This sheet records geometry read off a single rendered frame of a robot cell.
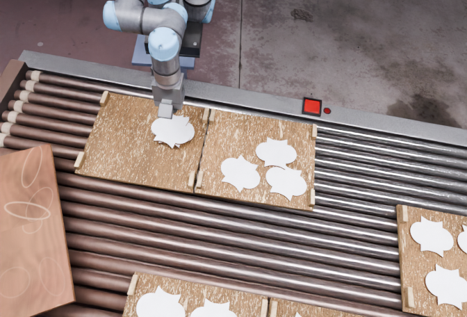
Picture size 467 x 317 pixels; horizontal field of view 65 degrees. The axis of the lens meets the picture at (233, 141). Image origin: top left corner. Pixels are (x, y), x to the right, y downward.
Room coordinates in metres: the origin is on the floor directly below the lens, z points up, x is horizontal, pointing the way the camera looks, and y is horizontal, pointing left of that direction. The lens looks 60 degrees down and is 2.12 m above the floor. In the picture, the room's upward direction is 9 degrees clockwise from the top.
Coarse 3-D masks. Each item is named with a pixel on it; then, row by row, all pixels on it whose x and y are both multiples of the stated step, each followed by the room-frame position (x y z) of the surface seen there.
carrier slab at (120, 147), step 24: (120, 96) 0.80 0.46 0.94; (96, 120) 0.67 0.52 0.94; (120, 120) 0.69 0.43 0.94; (144, 120) 0.71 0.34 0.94; (192, 120) 0.74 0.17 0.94; (96, 144) 0.58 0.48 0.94; (120, 144) 0.59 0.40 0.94; (144, 144) 0.61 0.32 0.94; (192, 144) 0.64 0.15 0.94; (96, 168) 0.49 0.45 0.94; (120, 168) 0.50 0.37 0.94; (144, 168) 0.51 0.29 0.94; (168, 168) 0.53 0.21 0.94; (192, 168) 0.54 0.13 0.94
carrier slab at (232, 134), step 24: (216, 120) 0.76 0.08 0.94; (240, 120) 0.77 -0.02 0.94; (264, 120) 0.79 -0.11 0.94; (216, 144) 0.65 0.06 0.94; (240, 144) 0.67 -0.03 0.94; (288, 144) 0.70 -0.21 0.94; (312, 144) 0.72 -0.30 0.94; (216, 168) 0.56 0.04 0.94; (264, 168) 0.59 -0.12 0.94; (312, 168) 0.62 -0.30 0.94; (216, 192) 0.47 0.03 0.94; (240, 192) 0.48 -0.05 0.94; (264, 192) 0.50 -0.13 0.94
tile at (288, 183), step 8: (272, 168) 0.59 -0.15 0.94; (280, 168) 0.59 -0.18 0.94; (288, 168) 0.60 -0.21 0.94; (272, 176) 0.56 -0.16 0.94; (280, 176) 0.56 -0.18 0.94; (288, 176) 0.57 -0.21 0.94; (296, 176) 0.57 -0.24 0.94; (272, 184) 0.53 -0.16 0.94; (280, 184) 0.53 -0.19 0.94; (288, 184) 0.53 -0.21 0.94; (296, 184) 0.54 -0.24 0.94; (304, 184) 0.54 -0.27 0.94; (272, 192) 0.50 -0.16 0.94; (280, 192) 0.50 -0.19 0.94; (288, 192) 0.51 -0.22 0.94; (296, 192) 0.51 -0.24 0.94; (288, 200) 0.48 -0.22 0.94
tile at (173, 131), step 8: (160, 120) 0.70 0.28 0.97; (168, 120) 0.70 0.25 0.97; (176, 120) 0.71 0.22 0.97; (152, 128) 0.66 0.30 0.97; (160, 128) 0.66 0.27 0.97; (168, 128) 0.67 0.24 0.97; (176, 128) 0.67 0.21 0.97; (184, 128) 0.68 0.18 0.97; (160, 136) 0.63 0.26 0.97; (168, 136) 0.64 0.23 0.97; (176, 136) 0.64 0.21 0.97; (184, 136) 0.65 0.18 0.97; (168, 144) 0.61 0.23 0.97
